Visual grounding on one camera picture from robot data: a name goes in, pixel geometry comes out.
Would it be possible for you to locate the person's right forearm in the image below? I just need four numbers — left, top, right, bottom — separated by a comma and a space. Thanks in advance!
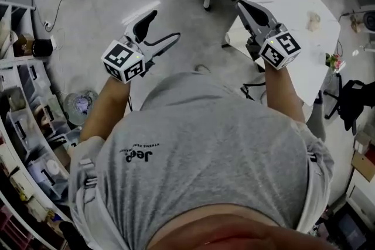
262, 63, 306, 124

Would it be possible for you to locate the small beige object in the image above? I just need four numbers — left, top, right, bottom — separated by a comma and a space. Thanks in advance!
305, 11, 322, 32

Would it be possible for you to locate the white floor fan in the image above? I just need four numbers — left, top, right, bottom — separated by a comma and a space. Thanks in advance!
63, 90, 100, 126

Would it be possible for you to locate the pink flower bouquet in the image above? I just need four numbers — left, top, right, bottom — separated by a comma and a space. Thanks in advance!
324, 52, 347, 71

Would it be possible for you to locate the black round appliance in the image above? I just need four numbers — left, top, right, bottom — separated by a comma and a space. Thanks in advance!
31, 38, 54, 57

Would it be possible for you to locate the clear plastic storage box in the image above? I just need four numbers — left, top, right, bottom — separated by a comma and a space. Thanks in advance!
26, 153, 70, 203
5, 108, 39, 153
16, 63, 53, 98

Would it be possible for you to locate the flat cardboard box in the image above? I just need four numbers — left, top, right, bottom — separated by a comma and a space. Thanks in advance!
350, 151, 375, 183

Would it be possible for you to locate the person's left forearm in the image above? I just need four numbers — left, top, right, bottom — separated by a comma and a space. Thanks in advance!
79, 74, 131, 143

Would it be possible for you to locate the grey shoulder strap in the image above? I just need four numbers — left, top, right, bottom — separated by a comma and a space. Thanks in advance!
77, 157, 98, 203
305, 150, 319, 173

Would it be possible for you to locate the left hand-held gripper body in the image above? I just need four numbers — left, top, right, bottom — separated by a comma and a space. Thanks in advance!
101, 33, 165, 85

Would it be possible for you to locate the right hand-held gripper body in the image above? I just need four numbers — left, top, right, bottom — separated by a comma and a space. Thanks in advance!
245, 22, 303, 71

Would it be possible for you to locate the white marble table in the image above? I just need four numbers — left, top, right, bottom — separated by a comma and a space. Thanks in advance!
224, 0, 342, 124

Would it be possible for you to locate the black mesh office chair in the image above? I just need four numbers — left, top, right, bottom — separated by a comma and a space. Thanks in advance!
323, 78, 375, 133

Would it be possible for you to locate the white metal shelving unit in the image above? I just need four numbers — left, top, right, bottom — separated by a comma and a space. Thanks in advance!
0, 0, 88, 250

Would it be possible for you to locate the person's grey t-shirt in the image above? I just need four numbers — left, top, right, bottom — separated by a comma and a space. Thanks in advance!
68, 71, 335, 250

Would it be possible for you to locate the small black round fan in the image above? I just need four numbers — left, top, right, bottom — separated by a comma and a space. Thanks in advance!
362, 11, 375, 33

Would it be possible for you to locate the person's head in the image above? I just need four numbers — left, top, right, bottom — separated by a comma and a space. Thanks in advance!
151, 204, 340, 250

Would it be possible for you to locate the black under-table cable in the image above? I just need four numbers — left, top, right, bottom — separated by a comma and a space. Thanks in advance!
240, 82, 267, 101

